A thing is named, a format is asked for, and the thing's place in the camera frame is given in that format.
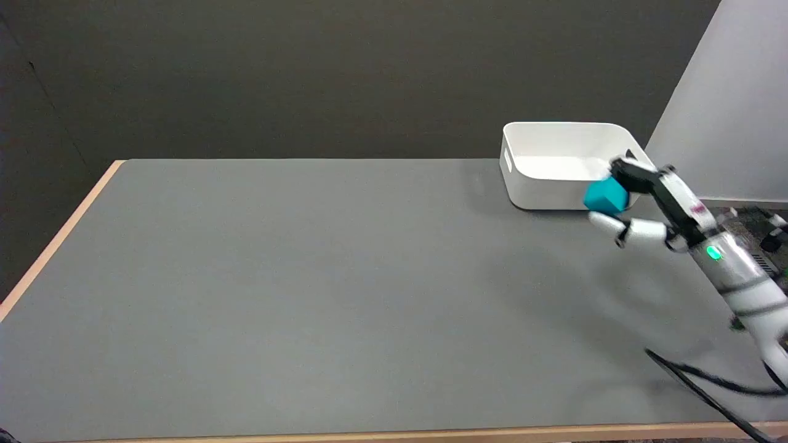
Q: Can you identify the white wall panel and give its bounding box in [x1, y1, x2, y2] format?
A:
[644, 0, 788, 202]

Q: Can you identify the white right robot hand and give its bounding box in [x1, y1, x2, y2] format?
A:
[588, 150, 730, 265]

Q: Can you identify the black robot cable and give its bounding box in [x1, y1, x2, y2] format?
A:
[644, 348, 788, 443]

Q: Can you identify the blue wooden cube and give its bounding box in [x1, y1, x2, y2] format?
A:
[583, 177, 630, 215]

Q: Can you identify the white plastic box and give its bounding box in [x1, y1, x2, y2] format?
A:
[500, 122, 657, 212]

